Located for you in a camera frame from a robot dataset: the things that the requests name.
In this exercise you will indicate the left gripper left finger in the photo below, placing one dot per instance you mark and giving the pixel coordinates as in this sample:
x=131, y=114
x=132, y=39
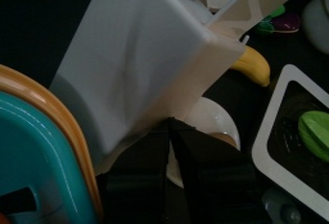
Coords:
x=132, y=176

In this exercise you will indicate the green toy starfruit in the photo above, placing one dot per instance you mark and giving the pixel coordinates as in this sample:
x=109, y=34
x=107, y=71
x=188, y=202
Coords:
x=314, y=131

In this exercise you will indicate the yellow toy banana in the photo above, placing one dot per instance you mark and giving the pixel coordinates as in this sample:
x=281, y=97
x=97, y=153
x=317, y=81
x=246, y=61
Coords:
x=254, y=67

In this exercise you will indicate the green toy vegetable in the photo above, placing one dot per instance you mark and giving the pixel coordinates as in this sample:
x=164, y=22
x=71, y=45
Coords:
x=279, y=10

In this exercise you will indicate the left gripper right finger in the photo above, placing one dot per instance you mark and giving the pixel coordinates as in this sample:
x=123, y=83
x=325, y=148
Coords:
x=218, y=176

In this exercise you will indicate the teal basket orange rim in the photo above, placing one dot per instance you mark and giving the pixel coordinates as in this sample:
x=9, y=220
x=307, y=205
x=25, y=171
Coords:
x=33, y=154

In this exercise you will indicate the purple toy eggplant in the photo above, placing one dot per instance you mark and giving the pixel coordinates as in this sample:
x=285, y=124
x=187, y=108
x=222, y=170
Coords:
x=286, y=22

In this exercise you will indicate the small white toy pot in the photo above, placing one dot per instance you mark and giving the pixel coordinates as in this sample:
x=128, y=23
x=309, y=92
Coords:
x=210, y=119

